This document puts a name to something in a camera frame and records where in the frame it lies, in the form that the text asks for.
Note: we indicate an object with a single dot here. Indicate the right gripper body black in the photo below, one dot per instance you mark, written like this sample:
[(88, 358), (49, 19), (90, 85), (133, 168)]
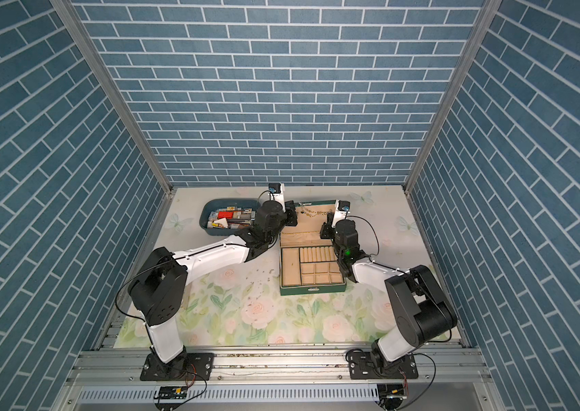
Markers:
[(330, 233)]

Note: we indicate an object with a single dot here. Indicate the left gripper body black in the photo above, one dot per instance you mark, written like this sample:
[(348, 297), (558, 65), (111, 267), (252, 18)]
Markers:
[(284, 219)]

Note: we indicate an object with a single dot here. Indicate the green jewelry box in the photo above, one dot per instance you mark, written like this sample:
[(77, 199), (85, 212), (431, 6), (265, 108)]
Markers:
[(308, 262)]

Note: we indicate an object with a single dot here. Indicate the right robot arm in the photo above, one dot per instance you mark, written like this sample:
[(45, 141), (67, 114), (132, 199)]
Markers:
[(420, 308)]

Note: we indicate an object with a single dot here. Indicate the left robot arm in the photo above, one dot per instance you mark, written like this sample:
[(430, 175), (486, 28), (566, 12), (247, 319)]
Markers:
[(158, 289)]

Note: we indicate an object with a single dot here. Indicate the red box in tray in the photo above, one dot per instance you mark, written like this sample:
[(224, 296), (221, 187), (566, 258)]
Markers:
[(225, 215)]

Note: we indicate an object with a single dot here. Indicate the blue plastic tray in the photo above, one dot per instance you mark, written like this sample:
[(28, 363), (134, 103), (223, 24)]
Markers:
[(244, 214)]

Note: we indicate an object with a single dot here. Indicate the floral table mat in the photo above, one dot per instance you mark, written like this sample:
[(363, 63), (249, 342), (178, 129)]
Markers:
[(243, 305)]

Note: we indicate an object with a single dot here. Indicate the right controller board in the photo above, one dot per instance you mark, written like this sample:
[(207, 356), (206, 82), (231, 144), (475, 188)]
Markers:
[(390, 397)]

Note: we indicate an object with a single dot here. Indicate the controller board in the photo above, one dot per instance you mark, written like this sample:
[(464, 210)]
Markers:
[(171, 393), (390, 397)]

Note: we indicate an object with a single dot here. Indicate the left controller board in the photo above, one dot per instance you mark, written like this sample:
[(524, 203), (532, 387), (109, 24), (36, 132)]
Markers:
[(171, 393)]

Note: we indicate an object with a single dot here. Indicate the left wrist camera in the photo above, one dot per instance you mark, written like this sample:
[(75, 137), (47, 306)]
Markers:
[(277, 191)]

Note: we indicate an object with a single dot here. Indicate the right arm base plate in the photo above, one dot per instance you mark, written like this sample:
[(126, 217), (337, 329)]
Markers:
[(368, 365)]

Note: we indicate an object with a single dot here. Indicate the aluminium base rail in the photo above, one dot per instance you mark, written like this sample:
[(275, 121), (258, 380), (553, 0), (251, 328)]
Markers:
[(299, 377)]

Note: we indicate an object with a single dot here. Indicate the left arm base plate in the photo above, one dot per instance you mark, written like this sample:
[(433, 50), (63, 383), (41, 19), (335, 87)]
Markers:
[(184, 367)]

